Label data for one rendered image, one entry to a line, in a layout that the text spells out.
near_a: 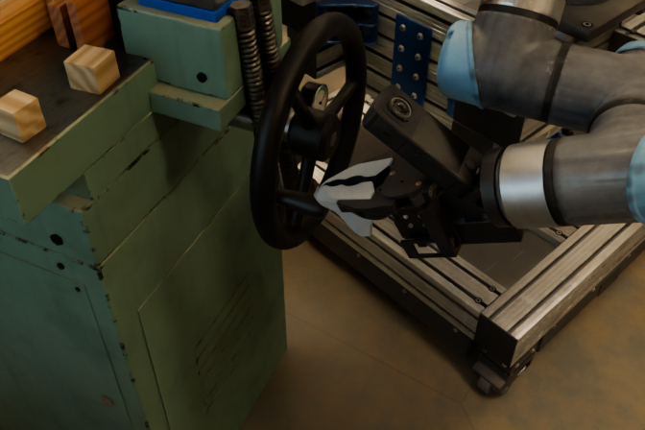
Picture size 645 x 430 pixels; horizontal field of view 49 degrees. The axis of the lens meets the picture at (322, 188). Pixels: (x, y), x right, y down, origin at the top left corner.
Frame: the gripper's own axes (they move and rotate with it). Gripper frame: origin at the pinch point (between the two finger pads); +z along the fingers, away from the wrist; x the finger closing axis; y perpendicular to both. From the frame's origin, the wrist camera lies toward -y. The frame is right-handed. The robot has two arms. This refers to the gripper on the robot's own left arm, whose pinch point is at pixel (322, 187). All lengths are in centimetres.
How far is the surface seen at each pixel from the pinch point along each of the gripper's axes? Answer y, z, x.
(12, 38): -25.6, 30.7, 0.8
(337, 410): 71, 47, 17
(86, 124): -16.4, 18.0, -6.4
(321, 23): -12.3, 0.0, 12.9
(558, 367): 92, 13, 47
